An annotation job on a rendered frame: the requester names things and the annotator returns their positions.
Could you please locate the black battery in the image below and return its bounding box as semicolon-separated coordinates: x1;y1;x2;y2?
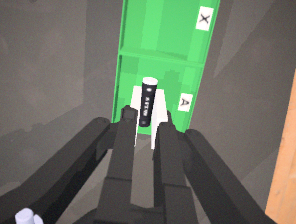
138;77;158;127

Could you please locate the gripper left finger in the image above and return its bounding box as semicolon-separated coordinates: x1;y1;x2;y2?
0;86;142;224

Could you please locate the green three-compartment bin rack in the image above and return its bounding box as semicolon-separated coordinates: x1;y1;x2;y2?
112;0;220;133

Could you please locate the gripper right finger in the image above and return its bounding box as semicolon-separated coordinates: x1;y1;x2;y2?
151;89;277;224

